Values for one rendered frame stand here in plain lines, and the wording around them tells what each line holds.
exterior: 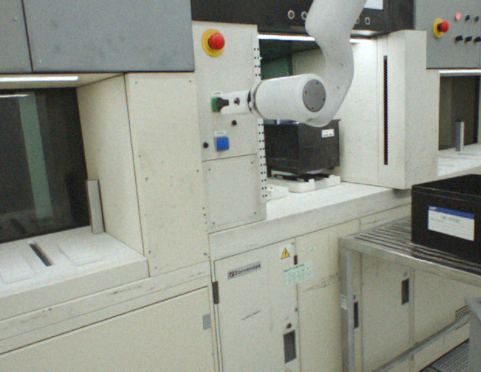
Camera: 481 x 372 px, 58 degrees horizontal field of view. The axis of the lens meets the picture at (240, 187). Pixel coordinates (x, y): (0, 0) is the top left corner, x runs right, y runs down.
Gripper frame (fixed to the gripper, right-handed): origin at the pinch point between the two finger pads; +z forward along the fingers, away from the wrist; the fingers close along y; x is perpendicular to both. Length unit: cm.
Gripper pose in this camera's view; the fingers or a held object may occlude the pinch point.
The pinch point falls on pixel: (224, 103)
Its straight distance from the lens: 109.7
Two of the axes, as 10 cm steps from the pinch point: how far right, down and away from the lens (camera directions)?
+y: 8.2, -1.6, 5.5
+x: -0.6, -9.8, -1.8
